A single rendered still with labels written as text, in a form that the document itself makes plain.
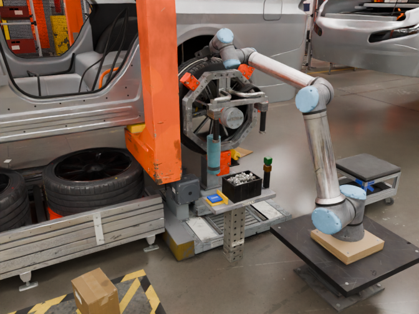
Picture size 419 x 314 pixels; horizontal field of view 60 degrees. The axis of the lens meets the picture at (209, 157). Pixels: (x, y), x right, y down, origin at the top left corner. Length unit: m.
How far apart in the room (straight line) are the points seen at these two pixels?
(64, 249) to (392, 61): 3.74
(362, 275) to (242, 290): 0.67
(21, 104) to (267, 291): 1.82
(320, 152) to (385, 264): 0.69
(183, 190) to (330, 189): 1.03
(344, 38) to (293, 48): 1.74
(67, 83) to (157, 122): 1.36
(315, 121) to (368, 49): 2.87
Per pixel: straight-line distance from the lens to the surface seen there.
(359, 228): 2.14
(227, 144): 2.52
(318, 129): 1.81
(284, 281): 2.33
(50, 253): 2.35
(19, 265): 2.37
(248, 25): 2.84
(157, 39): 1.97
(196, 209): 2.64
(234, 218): 2.23
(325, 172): 1.85
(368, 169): 3.05
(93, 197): 2.34
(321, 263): 2.03
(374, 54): 4.59
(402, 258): 2.22
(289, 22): 3.06
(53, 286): 2.43
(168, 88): 2.03
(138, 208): 2.33
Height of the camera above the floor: 1.55
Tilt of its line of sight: 24 degrees down
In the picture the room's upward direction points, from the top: straight up
